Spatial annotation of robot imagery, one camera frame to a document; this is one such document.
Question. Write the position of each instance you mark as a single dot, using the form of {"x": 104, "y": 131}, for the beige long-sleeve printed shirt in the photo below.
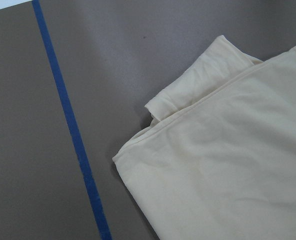
{"x": 218, "y": 161}

